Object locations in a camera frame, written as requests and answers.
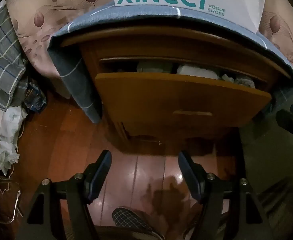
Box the grey plaid blanket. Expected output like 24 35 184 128
0 4 28 110

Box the white underwear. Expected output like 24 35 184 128
177 64 219 80

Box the wooden drawer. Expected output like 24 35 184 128
95 58 273 138

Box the checked slipper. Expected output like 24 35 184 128
112 207 164 240

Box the grey knit underwear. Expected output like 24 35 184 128
234 76 255 88

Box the leaf print curtain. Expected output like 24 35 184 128
5 0 293 98

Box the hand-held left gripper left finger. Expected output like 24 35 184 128
17 149 112 240

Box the blue checked cloth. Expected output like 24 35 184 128
47 1 293 124

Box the blue packet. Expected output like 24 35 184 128
22 79 47 113

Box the wooden nightstand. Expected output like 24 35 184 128
60 29 293 155

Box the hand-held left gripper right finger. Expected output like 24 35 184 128
178 150 274 240

